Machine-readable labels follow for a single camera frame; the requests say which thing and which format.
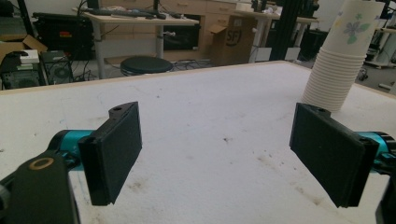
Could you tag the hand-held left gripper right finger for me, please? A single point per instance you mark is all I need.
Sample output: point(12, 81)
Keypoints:
point(330, 155)

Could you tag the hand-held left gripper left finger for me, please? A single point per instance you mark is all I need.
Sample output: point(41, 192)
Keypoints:
point(112, 155)

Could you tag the stack of paper cups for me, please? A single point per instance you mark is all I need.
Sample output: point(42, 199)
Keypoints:
point(339, 62)

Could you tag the black round stool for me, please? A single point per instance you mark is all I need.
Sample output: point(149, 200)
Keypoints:
point(145, 64)

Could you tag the black computer tower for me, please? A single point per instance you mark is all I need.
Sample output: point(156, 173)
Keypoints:
point(57, 68)
point(18, 76)

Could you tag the white foam mat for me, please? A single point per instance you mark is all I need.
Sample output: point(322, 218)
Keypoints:
point(211, 109)

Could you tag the small white box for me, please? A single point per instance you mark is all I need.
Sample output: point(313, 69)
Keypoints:
point(29, 57)

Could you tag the large black case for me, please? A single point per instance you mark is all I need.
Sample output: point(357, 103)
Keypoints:
point(62, 34)

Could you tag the wooden desk with white legs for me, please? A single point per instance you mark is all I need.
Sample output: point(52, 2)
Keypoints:
point(140, 21)

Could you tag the open flat cardboard box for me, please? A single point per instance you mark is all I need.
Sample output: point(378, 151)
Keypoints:
point(12, 46)

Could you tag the tall brown cardboard box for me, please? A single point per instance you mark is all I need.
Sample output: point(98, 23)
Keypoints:
point(233, 40)

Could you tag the light wooden cabinet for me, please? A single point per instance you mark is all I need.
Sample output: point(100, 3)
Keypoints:
point(211, 9)

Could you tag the black metal frame post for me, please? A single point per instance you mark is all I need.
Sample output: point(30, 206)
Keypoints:
point(285, 31)

